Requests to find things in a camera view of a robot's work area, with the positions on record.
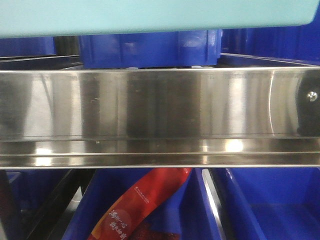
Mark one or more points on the light blue plastic bin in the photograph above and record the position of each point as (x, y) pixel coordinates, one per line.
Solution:
(37, 18)

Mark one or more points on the dark blue bin behind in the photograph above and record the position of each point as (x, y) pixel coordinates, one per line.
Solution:
(151, 50)

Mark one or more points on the dark blue bin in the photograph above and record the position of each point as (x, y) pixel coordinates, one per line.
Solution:
(271, 203)
(151, 50)
(289, 42)
(188, 213)
(27, 46)

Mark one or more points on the dark blue bin lower centre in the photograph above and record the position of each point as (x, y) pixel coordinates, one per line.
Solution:
(188, 213)

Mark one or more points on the dark blue bin lower right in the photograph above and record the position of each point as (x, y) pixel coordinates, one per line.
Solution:
(271, 203)

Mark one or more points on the dark blue bin upper left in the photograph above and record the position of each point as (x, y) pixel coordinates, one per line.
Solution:
(27, 46)

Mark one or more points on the dark blue bin upper right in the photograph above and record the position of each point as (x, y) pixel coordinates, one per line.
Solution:
(289, 42)

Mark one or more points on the red snack package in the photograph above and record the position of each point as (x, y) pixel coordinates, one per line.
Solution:
(138, 202)

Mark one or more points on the stainless steel shelf rail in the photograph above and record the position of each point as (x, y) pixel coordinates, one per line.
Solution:
(139, 118)

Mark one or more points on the black shelf frame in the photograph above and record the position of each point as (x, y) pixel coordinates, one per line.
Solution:
(39, 204)

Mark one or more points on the silver rail screw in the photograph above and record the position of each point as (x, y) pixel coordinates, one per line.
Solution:
(312, 96)

